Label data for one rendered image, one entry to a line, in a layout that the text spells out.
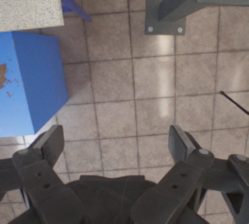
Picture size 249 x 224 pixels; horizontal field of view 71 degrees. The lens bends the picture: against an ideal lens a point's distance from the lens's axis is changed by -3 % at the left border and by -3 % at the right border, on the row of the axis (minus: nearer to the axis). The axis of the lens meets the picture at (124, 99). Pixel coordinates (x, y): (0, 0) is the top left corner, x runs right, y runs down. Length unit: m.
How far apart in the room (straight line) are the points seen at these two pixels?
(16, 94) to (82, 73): 0.63
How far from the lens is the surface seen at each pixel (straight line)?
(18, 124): 1.02
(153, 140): 1.63
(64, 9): 1.03
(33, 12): 0.73
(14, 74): 0.95
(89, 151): 1.70
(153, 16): 1.43
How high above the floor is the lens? 1.41
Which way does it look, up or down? 74 degrees down
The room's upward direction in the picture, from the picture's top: 177 degrees clockwise
